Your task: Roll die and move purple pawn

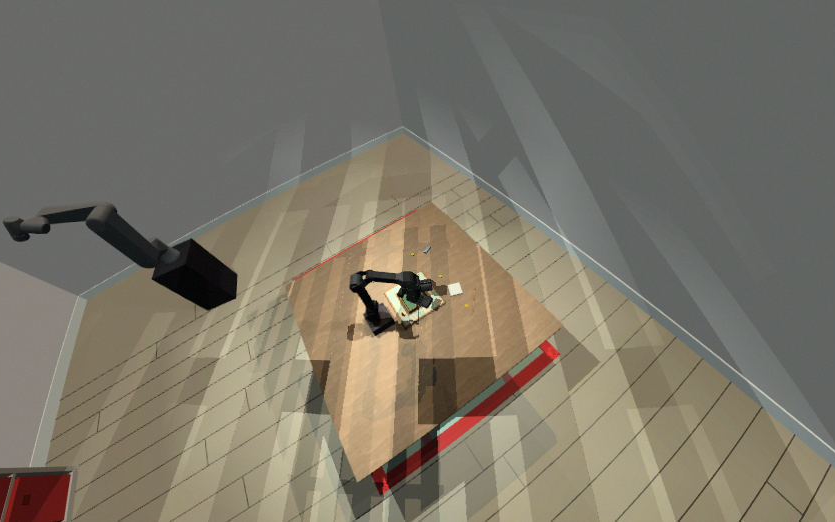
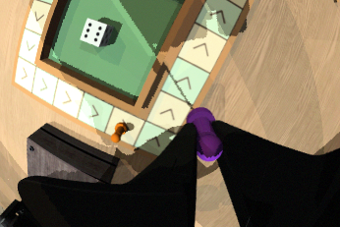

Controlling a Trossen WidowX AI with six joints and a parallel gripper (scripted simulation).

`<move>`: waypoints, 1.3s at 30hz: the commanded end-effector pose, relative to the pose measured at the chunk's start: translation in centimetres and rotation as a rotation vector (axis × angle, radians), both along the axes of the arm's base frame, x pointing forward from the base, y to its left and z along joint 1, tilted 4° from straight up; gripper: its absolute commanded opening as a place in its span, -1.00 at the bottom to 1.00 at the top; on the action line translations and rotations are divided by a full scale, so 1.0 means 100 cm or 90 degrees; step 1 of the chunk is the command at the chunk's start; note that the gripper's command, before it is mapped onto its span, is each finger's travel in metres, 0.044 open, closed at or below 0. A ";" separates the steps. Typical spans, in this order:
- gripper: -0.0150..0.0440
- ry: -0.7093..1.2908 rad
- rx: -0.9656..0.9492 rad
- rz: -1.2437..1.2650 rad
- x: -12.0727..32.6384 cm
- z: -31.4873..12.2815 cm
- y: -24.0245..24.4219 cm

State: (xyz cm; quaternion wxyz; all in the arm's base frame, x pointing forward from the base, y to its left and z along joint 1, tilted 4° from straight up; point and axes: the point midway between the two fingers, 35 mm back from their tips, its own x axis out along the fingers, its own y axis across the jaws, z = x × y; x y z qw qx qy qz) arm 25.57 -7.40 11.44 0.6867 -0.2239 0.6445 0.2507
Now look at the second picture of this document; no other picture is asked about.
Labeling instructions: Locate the white die with black pips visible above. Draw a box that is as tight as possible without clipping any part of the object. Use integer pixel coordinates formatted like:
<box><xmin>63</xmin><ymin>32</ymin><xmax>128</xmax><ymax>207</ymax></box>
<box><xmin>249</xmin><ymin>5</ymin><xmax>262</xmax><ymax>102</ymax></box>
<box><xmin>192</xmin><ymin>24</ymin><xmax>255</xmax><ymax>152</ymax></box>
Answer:
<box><xmin>80</xmin><ymin>18</ymin><xmax>114</xmax><ymax>47</ymax></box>

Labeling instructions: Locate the orange pawn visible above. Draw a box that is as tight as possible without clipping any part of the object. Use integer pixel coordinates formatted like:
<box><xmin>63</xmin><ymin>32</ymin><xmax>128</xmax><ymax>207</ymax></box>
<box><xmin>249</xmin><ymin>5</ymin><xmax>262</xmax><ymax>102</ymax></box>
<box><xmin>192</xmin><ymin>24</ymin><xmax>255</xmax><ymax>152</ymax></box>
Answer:
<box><xmin>111</xmin><ymin>122</ymin><xmax>127</xmax><ymax>142</ymax></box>

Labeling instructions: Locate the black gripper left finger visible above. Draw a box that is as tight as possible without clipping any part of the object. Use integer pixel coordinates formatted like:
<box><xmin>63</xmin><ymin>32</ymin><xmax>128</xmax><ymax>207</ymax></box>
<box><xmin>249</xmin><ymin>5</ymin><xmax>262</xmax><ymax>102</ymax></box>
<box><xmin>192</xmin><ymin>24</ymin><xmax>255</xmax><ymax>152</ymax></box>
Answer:
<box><xmin>17</xmin><ymin>123</ymin><xmax>198</xmax><ymax>227</ymax></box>

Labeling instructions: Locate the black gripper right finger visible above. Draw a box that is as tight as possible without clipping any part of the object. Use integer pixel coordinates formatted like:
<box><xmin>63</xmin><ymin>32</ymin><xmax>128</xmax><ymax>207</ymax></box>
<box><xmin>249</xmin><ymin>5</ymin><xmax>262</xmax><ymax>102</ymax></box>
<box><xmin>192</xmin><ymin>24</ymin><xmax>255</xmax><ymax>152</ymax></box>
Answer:
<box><xmin>212</xmin><ymin>120</ymin><xmax>340</xmax><ymax>227</ymax></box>

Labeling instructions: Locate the purple pawn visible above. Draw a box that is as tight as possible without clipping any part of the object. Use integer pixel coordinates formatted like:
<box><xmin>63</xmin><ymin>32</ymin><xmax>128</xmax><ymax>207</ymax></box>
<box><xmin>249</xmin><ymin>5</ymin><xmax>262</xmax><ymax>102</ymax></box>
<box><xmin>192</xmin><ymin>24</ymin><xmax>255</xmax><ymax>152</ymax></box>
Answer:
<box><xmin>186</xmin><ymin>107</ymin><xmax>224</xmax><ymax>162</ymax></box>

